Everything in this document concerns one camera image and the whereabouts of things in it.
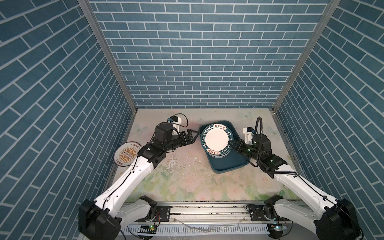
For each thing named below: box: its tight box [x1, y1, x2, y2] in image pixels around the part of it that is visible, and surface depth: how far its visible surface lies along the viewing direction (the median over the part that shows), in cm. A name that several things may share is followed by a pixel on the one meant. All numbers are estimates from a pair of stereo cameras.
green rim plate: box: [200, 123, 234, 155], surface depth 82 cm
